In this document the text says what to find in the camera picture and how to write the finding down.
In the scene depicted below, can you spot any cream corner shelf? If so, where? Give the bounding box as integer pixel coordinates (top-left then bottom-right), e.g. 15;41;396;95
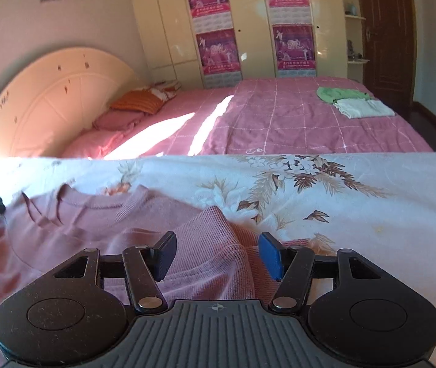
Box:
338;0;370;83

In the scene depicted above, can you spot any white folded cloth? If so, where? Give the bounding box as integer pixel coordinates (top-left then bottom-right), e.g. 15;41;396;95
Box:
333;99;395;119

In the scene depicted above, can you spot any pink sweater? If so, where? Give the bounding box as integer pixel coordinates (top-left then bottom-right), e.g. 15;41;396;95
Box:
0;184;312;368

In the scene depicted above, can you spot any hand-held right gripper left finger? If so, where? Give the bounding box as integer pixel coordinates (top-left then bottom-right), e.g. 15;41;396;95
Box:
51;231;177;314

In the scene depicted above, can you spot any cream wooden headboard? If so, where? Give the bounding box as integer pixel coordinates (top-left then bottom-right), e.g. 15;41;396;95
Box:
0;47;146;158

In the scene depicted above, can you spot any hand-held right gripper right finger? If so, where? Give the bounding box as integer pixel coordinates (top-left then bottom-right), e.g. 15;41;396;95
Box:
259;232;387;314

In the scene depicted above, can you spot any floral bed sheet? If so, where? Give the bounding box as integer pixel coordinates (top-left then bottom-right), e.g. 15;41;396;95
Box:
0;153;436;368

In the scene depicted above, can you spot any green cloth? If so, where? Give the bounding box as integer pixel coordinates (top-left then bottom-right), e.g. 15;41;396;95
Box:
316;86;372;104

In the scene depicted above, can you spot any floral pillow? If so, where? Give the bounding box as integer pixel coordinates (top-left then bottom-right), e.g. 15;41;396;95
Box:
149;80;183;101

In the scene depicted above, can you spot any brown wooden door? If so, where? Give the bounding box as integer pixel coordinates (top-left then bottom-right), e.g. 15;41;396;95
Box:
356;0;418;120

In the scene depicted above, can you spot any orange striped pillow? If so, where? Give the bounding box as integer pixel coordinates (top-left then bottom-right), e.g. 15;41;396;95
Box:
110;90;165;115

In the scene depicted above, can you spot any pink checked bedspread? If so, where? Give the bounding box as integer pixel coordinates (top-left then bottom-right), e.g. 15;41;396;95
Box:
61;77;434;160

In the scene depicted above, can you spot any pink folded blanket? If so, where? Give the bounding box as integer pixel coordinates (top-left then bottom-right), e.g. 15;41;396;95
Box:
94;110;146;131

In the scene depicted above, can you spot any cream wardrobe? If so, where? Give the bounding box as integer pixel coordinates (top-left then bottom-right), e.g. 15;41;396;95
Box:
126;0;356;90

